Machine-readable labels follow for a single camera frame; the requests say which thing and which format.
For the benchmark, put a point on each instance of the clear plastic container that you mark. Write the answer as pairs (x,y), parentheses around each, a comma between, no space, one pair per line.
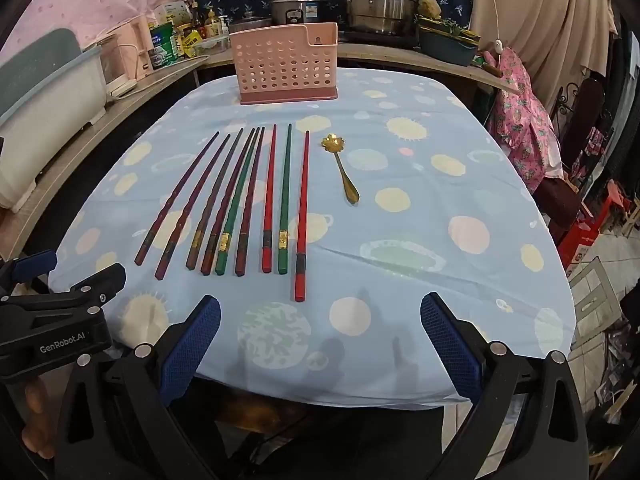
(212,45)

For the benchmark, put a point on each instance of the steel bowl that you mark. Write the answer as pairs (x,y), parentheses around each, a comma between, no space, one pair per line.
(250,24)

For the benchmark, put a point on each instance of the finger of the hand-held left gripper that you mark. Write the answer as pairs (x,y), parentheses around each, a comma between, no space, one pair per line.
(95,285)
(35,264)

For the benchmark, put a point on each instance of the beige curtain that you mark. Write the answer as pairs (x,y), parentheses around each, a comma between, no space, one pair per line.
(545,20)

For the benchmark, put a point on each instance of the grey-green plastic lid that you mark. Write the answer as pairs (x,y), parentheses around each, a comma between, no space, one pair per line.
(35,60)

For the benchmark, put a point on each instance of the maroon chopstick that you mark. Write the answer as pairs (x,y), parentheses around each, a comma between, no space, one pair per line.
(142,256)
(163,267)

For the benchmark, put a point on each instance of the black metal chair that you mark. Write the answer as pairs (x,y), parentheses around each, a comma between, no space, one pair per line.
(585,110)

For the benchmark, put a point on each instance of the pink kitchen appliance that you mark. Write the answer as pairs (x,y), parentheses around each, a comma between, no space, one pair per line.
(127,45)

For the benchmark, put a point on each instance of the pink floral garment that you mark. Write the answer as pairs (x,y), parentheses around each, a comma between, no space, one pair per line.
(520,110)

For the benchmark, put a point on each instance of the green chopstick gold band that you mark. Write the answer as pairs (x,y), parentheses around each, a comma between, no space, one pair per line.
(283,260)
(222,262)

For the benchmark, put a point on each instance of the brown chopstick gold band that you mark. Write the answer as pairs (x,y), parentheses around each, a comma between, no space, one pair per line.
(192,257)

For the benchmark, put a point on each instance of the blue planet print tablecloth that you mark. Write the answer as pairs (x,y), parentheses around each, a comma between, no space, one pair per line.
(400,210)

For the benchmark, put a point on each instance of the white plastic tub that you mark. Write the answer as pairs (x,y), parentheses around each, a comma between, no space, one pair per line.
(45,120)

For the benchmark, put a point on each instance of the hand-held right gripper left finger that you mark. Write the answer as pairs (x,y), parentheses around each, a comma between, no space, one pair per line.
(192,345)

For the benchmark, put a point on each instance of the white green packet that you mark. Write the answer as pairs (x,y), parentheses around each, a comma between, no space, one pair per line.
(170,12)

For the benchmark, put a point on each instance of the red box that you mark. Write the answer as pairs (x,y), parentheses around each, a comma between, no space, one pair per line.
(582,240)

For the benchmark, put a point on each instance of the green can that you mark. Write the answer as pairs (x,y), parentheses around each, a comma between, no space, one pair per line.
(162,47)

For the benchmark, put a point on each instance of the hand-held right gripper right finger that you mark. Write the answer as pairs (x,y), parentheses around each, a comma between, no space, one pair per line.
(450,345)

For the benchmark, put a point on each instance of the tan lumpy object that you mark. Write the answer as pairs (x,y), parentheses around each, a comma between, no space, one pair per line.
(429,8)

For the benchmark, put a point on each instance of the yellow bottle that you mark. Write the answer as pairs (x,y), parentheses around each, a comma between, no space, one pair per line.
(213,24)

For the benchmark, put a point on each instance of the gold spoon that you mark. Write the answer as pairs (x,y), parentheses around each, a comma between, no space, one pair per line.
(332,143)

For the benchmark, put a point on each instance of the dark blue basin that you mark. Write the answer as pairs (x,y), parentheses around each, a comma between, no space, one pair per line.
(445,50)

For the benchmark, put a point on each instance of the pink perforated utensil holder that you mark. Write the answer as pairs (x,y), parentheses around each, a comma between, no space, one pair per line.
(280,65)

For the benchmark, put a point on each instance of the person's left hand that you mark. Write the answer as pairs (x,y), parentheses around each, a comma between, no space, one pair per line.
(37,410)

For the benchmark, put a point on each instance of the steel rice cooker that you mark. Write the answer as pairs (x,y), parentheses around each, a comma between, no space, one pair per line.
(295,10)

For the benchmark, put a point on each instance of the dark sauce bottle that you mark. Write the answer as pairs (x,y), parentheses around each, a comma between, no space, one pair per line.
(197,19)

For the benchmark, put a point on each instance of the yellow packet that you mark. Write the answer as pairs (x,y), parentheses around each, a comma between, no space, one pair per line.
(191,42)

